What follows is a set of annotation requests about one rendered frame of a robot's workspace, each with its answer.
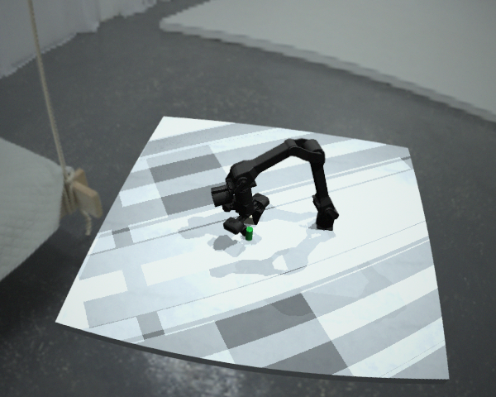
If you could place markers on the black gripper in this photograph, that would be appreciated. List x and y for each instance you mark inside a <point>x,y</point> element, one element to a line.
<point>255,207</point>

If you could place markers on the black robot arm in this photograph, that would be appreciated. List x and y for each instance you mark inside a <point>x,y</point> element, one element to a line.
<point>242,175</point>

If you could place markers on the beige square block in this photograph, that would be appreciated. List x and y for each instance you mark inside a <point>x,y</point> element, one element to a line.
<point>249,221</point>

